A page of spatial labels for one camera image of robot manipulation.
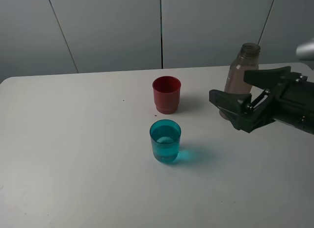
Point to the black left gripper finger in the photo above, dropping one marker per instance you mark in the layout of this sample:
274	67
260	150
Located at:
243	113

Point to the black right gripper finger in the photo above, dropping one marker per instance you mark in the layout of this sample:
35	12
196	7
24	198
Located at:
265	79

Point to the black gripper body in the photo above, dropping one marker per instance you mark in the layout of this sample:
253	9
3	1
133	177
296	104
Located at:
293	102

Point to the brown translucent plastic bottle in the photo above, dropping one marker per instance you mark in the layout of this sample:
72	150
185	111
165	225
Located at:
247	59

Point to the teal translucent plastic cup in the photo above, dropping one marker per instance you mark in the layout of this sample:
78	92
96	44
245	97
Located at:
165	137

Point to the red plastic cup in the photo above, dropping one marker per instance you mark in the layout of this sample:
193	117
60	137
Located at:
166	90

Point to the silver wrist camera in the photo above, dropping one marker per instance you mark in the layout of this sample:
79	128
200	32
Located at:
305	51

